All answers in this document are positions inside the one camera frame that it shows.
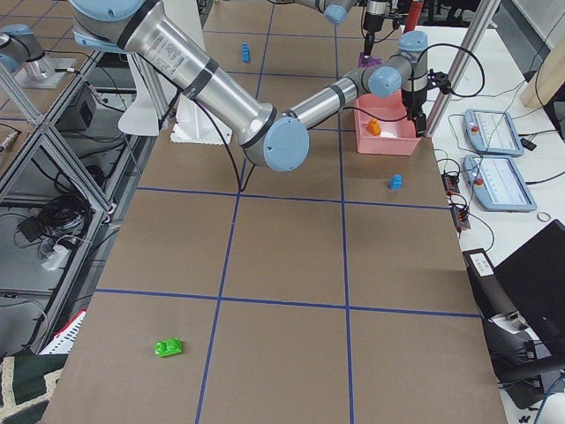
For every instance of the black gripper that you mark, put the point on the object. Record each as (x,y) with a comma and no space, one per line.
(414,100)
(369,32)

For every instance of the purple toy block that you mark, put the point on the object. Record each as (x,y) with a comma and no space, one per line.
(368,61)

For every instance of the orange toy block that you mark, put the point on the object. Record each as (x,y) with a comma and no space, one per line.
(373,127)

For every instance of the small blue toy block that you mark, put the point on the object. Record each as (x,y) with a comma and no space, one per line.
(396,182)

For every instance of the long blue toy block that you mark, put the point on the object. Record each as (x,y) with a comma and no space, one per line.
(245,52)

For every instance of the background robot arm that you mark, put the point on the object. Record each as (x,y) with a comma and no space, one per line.
(23,56)

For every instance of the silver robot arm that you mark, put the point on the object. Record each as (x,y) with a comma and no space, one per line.
(336,11)
(278,140)

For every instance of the pink plastic box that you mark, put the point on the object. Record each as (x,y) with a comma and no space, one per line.
(398,135)

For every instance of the red bottle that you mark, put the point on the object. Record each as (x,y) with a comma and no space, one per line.
(413,15)

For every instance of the upper teach pendant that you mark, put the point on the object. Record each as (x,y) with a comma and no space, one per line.
(492,132)

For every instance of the teach pendant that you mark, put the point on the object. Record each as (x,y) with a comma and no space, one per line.
(492,132)
(496,183)

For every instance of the lower teach pendant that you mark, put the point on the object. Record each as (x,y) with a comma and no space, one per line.
(496,183)

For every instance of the black laptop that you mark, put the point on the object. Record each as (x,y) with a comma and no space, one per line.
(533,279)

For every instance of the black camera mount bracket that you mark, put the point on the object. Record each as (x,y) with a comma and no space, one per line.
(439,80)

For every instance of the aluminium frame post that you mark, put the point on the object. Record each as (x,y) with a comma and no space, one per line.
(471,40)

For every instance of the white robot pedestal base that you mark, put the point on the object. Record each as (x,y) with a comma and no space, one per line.
(193,125)

